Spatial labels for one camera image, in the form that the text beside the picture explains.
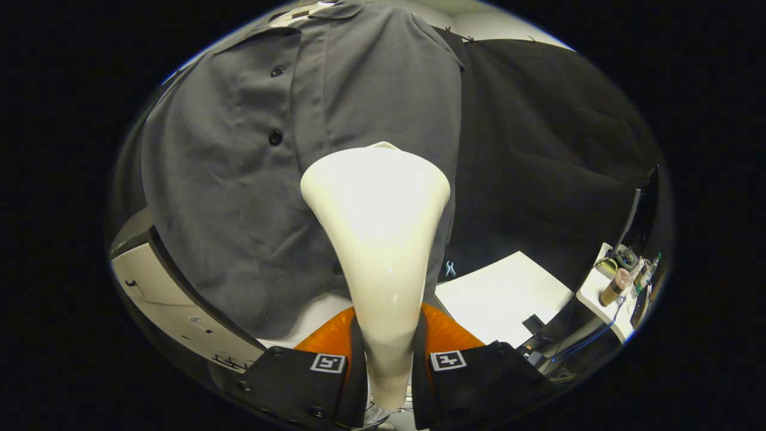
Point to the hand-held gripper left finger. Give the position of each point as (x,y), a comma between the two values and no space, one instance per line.
(287,389)

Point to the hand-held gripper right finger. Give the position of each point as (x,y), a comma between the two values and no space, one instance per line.
(485,383)

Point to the white garment steamer head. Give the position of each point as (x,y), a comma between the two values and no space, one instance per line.
(377,239)

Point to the grey button-up shirt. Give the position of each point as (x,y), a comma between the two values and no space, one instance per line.
(221,197)

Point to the white mannequin torso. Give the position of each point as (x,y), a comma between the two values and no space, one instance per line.
(311,317)

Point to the small black box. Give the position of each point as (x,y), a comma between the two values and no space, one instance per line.
(534,324)

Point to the white table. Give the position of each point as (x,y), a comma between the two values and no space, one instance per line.
(497,299)

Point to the blue clip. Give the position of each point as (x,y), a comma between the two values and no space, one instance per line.
(450,269)

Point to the white side desk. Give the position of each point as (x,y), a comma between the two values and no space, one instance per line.
(592,287)

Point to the grey drawer cabinet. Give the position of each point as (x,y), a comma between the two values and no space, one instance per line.
(161,299)

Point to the brown drink bottle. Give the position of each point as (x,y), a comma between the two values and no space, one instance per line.
(616,287)

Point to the dark round container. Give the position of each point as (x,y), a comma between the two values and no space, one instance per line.
(626,257)

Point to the green bottle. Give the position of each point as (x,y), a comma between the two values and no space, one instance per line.
(647,272)

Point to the row of black cloth clips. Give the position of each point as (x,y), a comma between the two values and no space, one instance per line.
(470,39)

